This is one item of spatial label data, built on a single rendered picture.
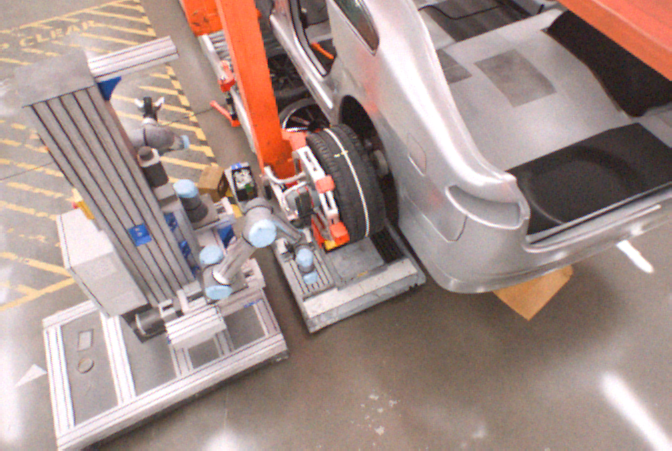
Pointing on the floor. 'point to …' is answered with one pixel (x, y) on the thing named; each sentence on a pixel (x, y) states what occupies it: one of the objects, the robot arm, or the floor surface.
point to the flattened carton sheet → (534, 292)
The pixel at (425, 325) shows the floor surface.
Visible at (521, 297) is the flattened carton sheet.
